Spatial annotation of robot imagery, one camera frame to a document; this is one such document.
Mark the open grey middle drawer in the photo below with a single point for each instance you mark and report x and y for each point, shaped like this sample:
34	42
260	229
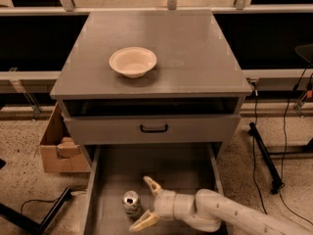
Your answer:
184	168

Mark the white paper bowl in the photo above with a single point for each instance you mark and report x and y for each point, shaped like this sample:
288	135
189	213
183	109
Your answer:
133	62

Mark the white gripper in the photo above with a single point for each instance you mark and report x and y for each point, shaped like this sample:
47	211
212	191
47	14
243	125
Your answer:
163	202

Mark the grey drawer cabinet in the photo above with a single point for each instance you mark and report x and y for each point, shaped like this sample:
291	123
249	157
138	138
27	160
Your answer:
186	45

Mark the black stand leg left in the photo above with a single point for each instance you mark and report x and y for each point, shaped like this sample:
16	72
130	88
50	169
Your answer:
35	215

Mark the black drawer handle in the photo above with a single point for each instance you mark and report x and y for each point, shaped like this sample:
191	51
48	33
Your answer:
151	130

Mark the grey top drawer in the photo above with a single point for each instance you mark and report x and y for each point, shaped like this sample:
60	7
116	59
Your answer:
126	130

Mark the brown cardboard box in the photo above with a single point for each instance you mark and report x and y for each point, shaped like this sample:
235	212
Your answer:
58	151

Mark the metal railing frame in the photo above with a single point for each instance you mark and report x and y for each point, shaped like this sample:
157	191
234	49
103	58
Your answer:
271	39

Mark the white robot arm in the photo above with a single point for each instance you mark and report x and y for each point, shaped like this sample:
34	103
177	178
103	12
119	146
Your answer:
205	211

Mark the silver green 7up can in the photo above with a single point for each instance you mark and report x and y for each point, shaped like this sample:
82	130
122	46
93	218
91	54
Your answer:
131	203

